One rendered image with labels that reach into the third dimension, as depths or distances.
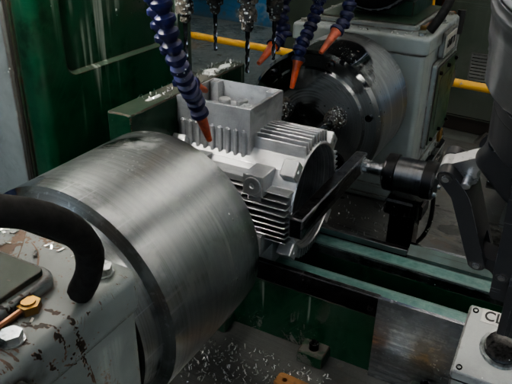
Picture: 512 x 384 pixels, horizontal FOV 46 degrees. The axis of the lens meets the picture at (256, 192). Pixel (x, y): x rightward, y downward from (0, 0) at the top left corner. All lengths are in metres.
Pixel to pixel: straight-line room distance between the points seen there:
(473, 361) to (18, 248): 0.38
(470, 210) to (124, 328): 0.26
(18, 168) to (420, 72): 0.75
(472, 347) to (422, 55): 0.75
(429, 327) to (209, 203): 0.35
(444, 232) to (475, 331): 0.70
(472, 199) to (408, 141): 0.86
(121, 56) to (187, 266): 0.47
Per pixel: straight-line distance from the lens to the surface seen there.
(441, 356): 0.84
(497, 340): 0.56
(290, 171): 0.78
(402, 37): 1.21
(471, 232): 0.43
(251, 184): 0.79
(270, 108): 0.86
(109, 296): 0.44
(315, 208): 0.81
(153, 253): 0.54
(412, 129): 1.26
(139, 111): 0.81
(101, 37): 0.93
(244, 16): 0.78
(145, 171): 0.60
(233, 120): 0.82
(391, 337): 0.84
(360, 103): 1.03
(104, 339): 0.46
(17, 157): 0.93
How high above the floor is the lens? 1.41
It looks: 27 degrees down
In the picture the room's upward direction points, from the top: 1 degrees clockwise
